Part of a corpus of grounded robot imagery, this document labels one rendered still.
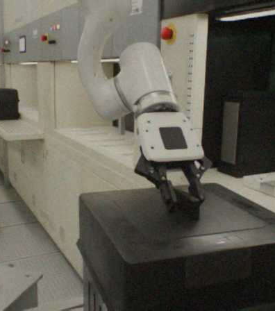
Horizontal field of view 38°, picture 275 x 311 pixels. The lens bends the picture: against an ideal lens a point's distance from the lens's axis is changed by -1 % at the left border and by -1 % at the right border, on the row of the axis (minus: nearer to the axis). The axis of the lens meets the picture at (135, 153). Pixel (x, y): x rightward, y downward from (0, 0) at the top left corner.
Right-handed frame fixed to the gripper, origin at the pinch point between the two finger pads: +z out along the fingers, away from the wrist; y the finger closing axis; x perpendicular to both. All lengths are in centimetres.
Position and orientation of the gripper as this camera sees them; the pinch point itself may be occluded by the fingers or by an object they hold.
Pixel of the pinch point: (182, 195)
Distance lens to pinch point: 64.7
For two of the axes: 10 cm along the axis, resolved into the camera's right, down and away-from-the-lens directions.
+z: 2.2, 8.3, -5.1
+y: 9.4, -0.5, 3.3
